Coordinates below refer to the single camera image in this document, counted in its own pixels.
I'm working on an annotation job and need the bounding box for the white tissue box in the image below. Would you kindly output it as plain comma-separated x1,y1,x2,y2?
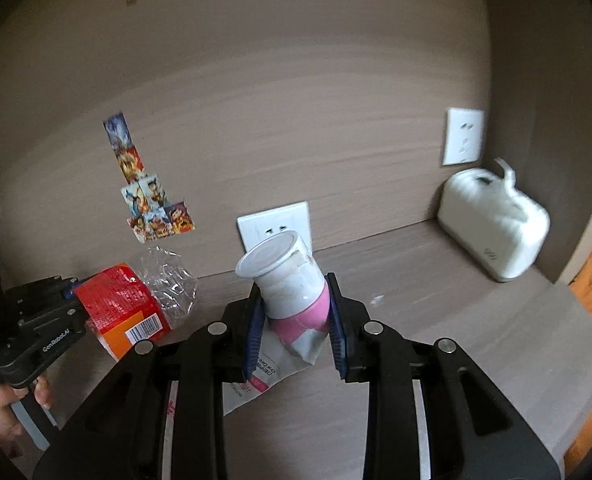
437,157,550,282

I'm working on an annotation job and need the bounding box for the white pink yogurt cup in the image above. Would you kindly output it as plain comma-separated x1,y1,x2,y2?
235,230,331,365

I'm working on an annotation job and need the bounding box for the upper white wall socket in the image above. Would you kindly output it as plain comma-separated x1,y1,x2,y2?
442,107,485,166

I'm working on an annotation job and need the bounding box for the lower white wall socket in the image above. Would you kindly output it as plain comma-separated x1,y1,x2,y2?
236,200,313,254

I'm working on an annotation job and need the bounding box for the red snack package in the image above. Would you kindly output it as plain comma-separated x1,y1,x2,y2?
74,263,171,361

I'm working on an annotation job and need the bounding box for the person's left hand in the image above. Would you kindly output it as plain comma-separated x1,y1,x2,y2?
0,384,29,457

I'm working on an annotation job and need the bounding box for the cartoon sticker strip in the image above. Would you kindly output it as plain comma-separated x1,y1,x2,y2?
103,112,195,244

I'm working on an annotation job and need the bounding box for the white wall socket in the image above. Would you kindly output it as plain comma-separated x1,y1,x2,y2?
236,200,313,254
442,107,485,166

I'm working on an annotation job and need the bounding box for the clear crumpled plastic bag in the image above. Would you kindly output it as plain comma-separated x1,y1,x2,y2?
133,246,198,330

